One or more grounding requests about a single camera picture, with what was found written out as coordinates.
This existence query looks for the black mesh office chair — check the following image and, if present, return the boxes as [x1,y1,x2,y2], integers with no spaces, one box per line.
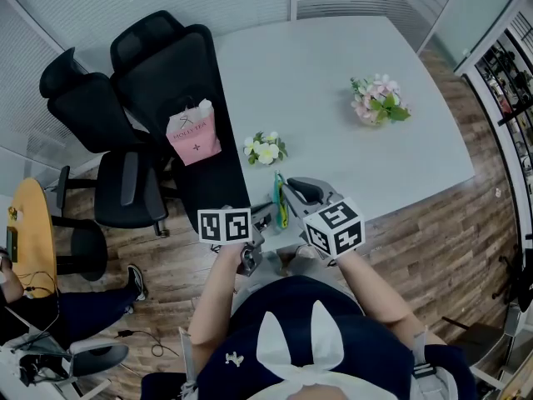
[39,47,171,238]
[110,9,253,235]

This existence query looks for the person's right forearm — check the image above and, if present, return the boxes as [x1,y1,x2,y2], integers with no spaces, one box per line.
[335,250,418,338]

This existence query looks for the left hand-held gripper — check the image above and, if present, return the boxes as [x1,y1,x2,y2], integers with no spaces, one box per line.
[197,203,278,278]

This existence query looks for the black power adapter cable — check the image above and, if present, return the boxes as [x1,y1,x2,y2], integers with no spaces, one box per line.
[114,328,168,358]

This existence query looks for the grey curved chair seat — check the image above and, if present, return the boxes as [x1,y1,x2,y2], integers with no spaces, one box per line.
[68,342,130,378]

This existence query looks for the black swivel chair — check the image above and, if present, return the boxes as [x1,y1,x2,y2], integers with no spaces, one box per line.
[491,231,533,315]

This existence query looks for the pink flowers in pot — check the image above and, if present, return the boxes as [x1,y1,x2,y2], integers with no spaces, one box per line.
[349,72,412,128]

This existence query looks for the grey chair with wooden legs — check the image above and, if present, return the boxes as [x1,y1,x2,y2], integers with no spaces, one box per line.
[441,314,514,375]

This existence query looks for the black metal railing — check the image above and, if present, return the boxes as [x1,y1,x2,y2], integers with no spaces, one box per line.
[461,10,533,266]

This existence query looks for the person's left forearm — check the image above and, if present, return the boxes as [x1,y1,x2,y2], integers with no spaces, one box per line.
[187,243,247,348]

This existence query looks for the round yellow wooden table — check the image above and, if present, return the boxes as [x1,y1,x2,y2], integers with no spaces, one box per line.
[7,177,57,299]

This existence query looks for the white flowers in pot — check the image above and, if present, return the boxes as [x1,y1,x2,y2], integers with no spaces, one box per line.
[243,130,289,167]

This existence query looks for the black round stool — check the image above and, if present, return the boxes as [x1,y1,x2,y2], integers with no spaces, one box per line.
[52,217,109,283]

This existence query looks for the teal pencil pouch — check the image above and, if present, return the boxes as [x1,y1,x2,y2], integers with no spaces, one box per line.
[272,171,291,230]

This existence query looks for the pink paper bag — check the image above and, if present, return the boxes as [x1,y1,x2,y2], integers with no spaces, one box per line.
[165,97,222,167]

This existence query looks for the person's navy shirt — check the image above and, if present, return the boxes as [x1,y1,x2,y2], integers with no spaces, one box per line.
[141,275,476,400]

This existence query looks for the person's grey trousers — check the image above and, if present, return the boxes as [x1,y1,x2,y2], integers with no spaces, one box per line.
[232,247,360,317]

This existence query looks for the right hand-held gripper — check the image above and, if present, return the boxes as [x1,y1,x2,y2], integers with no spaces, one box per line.
[282,176,366,258]

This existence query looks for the small black device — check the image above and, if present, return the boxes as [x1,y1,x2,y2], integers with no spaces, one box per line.
[6,227,20,263]

